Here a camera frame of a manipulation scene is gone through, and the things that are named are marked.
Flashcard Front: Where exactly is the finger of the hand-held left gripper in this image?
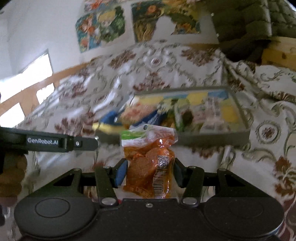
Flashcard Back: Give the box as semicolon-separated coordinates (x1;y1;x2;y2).
67;136;99;152

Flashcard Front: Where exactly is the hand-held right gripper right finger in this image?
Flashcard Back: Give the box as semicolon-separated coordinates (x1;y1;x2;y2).
173;158;246;207

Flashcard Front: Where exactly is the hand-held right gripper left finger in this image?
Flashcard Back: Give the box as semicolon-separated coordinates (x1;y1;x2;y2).
52;159;129;207

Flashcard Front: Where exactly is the orange snack pouch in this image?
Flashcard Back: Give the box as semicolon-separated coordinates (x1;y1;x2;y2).
120;124;179;200

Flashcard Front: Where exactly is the dark blue snack stick packet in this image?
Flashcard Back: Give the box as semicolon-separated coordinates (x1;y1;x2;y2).
92;108;130;134

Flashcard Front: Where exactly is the grey tray with cartoon liner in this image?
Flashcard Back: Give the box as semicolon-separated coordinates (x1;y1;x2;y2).
95;86;252;147

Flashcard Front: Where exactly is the green snack packet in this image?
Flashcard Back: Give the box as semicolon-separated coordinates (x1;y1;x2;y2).
173;99;195;131

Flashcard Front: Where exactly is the clear nougat cake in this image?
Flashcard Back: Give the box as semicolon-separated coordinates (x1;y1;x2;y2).
120;104;159;127

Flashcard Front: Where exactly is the person's left hand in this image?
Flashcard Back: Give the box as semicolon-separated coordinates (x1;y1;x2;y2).
0;153;28;198

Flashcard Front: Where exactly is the window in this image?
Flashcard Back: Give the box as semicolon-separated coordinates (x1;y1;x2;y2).
0;49;56;121

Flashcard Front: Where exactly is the floral printed satin blanket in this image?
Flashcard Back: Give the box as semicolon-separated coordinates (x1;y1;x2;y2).
11;41;296;241

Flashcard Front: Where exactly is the olive quilted jacket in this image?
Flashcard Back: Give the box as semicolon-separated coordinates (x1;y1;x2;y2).
203;0;296;63

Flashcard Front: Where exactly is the red-haired figure wall poster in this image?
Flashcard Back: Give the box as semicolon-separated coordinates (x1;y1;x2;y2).
75;16;102;54

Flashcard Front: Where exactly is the blond figure wall poster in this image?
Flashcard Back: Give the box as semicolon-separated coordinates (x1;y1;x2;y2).
97;6;127;45

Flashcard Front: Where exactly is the large yellow blue wall poster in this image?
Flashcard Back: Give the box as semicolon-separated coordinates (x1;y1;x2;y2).
131;2;201;43

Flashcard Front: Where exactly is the orange figure wall poster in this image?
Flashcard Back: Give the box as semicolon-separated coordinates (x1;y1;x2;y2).
83;0;121;12

